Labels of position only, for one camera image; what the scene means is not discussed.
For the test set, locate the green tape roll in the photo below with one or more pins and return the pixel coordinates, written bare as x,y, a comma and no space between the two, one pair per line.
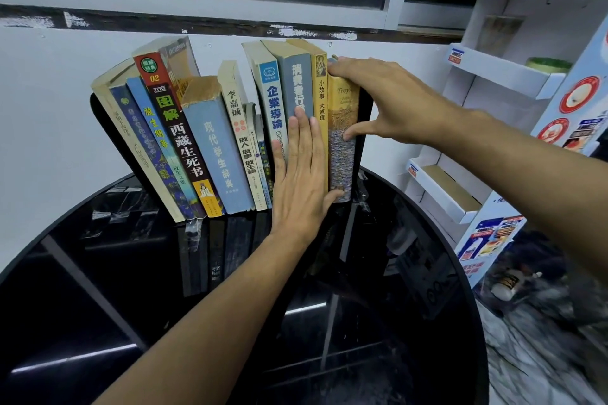
548,65

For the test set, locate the yellow book with black characters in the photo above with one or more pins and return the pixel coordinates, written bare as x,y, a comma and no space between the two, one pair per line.
321,96

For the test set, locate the green landscape cover book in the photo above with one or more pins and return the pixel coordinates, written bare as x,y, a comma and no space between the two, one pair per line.
265,167

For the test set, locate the grey cover book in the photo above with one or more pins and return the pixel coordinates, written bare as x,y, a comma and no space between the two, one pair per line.
123,124

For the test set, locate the yellow book with blue spine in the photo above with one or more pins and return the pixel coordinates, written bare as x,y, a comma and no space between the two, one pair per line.
142,134

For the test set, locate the person's left hand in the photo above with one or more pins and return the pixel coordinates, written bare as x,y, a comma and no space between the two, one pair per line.
304,200

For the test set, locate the person's left forearm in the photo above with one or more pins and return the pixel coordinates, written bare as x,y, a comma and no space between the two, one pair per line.
204,333

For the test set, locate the Van Gogh cover handbook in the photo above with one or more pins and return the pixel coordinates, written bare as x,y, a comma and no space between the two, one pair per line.
342,167

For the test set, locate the lavender Hanyu Pinyin dictionary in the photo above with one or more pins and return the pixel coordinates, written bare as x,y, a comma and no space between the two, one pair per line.
218,153

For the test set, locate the round black table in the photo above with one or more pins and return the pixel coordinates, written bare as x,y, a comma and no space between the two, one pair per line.
142,286

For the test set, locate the person's right hand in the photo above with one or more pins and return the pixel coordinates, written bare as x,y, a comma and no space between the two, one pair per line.
408,105

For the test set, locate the Understanding Business textbook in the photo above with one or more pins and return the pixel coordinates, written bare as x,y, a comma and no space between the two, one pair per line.
273,110

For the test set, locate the light blue thin booklet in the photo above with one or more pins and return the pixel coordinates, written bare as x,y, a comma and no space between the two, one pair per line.
254,143

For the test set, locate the person's right forearm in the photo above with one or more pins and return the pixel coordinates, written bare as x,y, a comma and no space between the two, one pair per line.
537,181

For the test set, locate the small white bottle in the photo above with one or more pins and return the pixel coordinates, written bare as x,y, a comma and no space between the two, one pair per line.
510,283

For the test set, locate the orange illustrated cover book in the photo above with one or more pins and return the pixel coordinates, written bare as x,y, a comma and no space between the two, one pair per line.
176,134

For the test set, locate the cream book with barcode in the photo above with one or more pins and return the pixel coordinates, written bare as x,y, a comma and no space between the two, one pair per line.
240,134

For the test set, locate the clear glass cup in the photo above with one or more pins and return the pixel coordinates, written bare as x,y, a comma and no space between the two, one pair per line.
499,34

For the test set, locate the row of books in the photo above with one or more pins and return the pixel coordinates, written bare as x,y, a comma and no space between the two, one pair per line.
107,129

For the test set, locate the white cardboard display stand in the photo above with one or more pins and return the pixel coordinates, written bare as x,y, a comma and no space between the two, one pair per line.
503,86

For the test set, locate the large grey-teal book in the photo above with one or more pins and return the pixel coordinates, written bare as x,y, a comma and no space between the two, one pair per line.
297,82

